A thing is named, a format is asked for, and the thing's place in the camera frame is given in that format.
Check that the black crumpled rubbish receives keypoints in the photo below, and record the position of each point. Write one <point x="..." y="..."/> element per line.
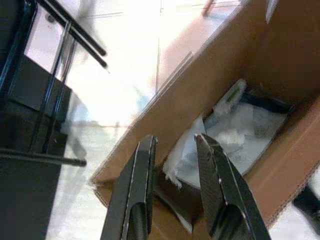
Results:
<point x="270" y="102"/>

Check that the brown cardboard box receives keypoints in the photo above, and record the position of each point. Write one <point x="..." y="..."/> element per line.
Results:
<point x="275" y="50"/>

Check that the grey plastic bag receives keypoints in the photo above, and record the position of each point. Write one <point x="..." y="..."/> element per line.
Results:
<point x="262" y="140"/>

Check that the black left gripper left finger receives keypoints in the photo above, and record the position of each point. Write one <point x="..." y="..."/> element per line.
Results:
<point x="135" y="195"/>

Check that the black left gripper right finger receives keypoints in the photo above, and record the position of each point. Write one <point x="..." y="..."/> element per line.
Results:
<point x="225" y="195"/>

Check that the black folding chair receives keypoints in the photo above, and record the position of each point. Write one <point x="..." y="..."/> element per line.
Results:
<point x="25" y="175"/>

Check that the white green-striped packet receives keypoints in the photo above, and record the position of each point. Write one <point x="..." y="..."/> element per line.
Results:
<point x="233" y="96"/>

